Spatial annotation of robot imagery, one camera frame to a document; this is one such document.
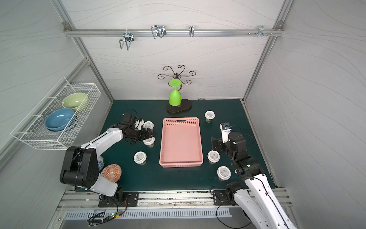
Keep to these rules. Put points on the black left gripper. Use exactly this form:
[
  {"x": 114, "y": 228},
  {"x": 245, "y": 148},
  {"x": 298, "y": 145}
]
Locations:
[{"x": 144, "y": 133}]

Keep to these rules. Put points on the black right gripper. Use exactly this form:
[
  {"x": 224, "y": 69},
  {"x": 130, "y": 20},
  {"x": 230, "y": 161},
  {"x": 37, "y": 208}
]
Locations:
[{"x": 217, "y": 143}]

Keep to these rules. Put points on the yogurt cup table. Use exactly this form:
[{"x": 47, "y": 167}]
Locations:
[
  {"x": 148, "y": 125},
  {"x": 140, "y": 158},
  {"x": 223, "y": 173}
]

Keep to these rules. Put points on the green yogurt cup white lid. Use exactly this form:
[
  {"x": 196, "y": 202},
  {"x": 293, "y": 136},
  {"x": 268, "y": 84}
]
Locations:
[{"x": 209, "y": 116}]

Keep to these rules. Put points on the pink plastic basket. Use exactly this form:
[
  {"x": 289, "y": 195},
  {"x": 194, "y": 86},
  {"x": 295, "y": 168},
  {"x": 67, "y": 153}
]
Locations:
[{"x": 181, "y": 144}]

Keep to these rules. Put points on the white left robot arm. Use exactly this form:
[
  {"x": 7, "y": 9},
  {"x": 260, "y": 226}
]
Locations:
[{"x": 80, "y": 164}]

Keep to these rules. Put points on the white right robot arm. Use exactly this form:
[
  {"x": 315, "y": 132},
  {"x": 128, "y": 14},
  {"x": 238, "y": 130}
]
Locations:
[{"x": 257, "y": 201}]

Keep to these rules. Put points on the blue white patterned bowl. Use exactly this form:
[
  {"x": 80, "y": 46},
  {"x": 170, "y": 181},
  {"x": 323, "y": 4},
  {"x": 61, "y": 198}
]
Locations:
[{"x": 100, "y": 161}]

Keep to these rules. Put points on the dark oval stand base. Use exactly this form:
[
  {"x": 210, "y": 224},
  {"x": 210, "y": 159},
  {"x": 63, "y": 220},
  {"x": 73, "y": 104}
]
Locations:
[{"x": 184, "y": 106}]

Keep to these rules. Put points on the green upside-down wine glass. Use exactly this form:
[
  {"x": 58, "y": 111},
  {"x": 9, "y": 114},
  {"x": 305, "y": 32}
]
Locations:
[{"x": 175, "y": 96}]

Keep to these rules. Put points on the light green bowl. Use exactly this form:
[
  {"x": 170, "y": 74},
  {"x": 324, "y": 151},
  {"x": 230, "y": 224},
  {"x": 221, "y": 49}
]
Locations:
[{"x": 77, "y": 102}]

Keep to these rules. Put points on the bronze scroll stand rod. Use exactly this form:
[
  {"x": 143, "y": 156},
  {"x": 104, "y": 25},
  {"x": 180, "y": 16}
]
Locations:
[{"x": 180, "y": 75}]

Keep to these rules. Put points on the double metal hook left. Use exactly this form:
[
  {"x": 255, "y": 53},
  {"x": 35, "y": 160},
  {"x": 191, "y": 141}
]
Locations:
[{"x": 126, "y": 41}]

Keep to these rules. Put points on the double metal hook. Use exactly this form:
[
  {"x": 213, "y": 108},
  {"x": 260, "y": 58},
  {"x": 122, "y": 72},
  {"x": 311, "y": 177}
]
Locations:
[
  {"x": 126, "y": 41},
  {"x": 158, "y": 31}
]

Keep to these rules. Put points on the double metal hook middle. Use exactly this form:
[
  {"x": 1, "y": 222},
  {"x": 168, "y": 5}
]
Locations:
[{"x": 158, "y": 31}]

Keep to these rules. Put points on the single metal hook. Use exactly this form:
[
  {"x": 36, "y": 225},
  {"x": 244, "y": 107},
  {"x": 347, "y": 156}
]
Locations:
[{"x": 191, "y": 31}]

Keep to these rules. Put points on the metal hook right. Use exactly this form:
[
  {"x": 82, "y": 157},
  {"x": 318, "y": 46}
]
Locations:
[{"x": 260, "y": 32}]

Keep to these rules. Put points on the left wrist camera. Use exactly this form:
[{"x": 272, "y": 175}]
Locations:
[{"x": 133, "y": 121}]

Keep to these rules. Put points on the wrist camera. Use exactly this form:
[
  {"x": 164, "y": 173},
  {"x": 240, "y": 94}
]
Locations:
[
  {"x": 225, "y": 131},
  {"x": 133, "y": 121}
]

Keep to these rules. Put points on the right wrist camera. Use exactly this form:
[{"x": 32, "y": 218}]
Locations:
[{"x": 225, "y": 131}]

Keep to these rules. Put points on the white wire wall basket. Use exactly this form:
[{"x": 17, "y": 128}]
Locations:
[{"x": 32, "y": 131}]

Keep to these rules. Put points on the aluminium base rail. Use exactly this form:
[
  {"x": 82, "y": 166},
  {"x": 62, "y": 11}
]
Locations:
[{"x": 72, "y": 200}]

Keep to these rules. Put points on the white slotted cable duct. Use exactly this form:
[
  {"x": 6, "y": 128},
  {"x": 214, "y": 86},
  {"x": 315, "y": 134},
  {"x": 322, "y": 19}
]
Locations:
[{"x": 152, "y": 214}]

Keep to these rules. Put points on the aluminium top rail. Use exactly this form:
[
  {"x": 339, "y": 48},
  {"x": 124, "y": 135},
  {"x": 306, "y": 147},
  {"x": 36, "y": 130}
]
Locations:
[{"x": 169, "y": 32}]

